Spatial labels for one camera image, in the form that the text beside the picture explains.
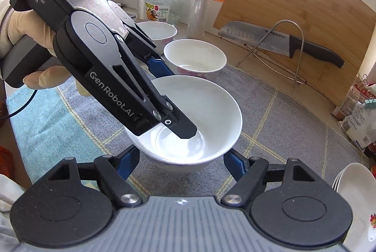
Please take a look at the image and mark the black cable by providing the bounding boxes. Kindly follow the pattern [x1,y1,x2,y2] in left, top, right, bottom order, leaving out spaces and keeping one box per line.
[0,88,39,120]

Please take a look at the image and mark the bamboo cutting board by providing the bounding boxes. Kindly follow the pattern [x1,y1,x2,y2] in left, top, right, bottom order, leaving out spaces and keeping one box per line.
[213,0,375,105]

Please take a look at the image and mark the teal cloth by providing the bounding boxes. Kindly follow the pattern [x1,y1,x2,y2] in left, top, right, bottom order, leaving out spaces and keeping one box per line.
[10,87,102,183]

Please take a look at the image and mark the glass jar green lid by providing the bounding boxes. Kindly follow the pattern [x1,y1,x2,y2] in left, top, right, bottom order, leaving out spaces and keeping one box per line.
[145,0,183,26]

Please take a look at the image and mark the metal wire board rack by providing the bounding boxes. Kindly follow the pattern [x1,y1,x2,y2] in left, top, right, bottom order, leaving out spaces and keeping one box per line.
[235,19,307,96]

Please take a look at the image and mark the small white bowl pink flowers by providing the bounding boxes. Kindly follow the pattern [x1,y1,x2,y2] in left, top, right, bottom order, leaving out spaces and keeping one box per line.
[137,21,178,54]

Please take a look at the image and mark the grey checked dish mat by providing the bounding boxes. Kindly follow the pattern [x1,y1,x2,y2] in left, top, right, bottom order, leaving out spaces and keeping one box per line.
[57,67,368,196]

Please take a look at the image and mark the gloved left hand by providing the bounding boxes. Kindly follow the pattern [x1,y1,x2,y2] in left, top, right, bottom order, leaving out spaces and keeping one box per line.
[1,6,71,89]

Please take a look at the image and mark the stack of white plates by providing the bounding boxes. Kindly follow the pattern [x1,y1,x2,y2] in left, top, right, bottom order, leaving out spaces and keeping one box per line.
[332,163,375,251]

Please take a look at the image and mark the red white food bag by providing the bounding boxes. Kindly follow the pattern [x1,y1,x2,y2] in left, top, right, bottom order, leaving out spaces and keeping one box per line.
[331,74,375,120]

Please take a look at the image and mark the white bowl wide rim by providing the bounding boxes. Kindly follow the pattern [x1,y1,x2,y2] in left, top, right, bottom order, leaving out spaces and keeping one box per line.
[127,76,243,172]

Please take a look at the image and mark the kitchen knife black handle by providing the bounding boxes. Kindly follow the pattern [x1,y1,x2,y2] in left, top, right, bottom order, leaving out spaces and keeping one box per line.
[218,21,345,68]

